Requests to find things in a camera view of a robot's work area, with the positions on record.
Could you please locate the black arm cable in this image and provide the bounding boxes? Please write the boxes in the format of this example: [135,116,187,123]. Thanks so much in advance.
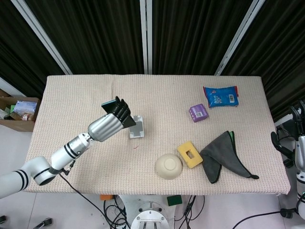
[59,161,131,229]

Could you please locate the white blue packet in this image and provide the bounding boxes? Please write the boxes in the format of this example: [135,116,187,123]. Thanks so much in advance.
[13,99,38,115]

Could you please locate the white frame post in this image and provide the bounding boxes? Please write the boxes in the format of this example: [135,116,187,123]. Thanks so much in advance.
[139,0,147,74]
[214,0,266,76]
[146,0,153,74]
[15,0,72,75]

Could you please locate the purple tissue packet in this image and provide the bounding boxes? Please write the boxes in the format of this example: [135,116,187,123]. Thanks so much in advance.
[189,104,210,123]

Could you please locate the grey microfibre cloth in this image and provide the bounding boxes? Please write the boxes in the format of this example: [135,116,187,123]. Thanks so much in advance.
[199,130,260,184]

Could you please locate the white phone stand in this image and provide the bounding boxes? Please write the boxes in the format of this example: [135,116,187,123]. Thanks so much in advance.
[129,115,145,139]

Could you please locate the black pleated curtain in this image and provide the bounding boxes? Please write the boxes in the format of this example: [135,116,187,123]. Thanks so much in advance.
[25,0,145,75]
[0,0,65,98]
[152,0,254,76]
[220,0,305,122]

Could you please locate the blue snack bag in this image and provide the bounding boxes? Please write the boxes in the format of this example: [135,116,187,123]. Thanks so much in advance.
[203,85,239,108]

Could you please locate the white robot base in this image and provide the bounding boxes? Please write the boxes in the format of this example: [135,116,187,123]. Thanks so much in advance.
[118,194,184,229]

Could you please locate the green block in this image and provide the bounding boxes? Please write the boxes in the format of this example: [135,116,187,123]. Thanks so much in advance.
[167,195,183,207]

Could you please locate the beige waffle tablecloth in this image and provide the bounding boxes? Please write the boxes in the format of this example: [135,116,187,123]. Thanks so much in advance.
[23,74,291,196]

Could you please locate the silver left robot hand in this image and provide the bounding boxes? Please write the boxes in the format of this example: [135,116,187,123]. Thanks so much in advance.
[87,96,132,143]

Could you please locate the cardboard box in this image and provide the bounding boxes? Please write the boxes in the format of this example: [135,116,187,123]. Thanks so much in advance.
[0,88,41,132]

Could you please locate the yellow sponge with hole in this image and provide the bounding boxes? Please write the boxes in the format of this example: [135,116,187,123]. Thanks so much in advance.
[177,141,203,169]

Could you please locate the beige upturned bowl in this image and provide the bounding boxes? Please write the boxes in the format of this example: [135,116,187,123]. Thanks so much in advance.
[154,153,183,181]

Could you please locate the black floor cable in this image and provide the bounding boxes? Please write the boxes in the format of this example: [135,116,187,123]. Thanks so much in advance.
[238,208,296,229]

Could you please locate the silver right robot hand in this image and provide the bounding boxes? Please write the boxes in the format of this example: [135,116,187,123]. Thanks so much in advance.
[271,99,305,172]

